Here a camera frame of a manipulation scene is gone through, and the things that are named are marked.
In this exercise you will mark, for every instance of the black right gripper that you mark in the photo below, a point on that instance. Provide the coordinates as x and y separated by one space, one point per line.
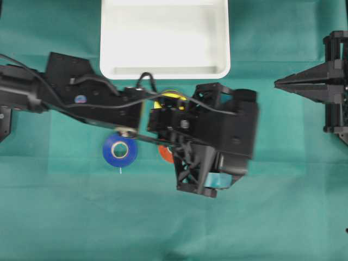
303 84

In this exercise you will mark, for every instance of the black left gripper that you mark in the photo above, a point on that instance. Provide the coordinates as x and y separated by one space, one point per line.
212 140

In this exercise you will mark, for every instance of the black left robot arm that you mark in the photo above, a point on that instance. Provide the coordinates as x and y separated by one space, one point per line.
70 86

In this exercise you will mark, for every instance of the white plastic tray case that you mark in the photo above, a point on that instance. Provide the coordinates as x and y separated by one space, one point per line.
169 39

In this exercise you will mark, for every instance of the blue tape roll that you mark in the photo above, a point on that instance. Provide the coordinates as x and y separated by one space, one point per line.
119 151

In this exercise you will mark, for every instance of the red tape roll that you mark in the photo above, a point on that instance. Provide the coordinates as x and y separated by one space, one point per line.
165 153

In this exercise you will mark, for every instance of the yellow tape roll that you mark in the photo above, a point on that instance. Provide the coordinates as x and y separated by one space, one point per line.
170 99

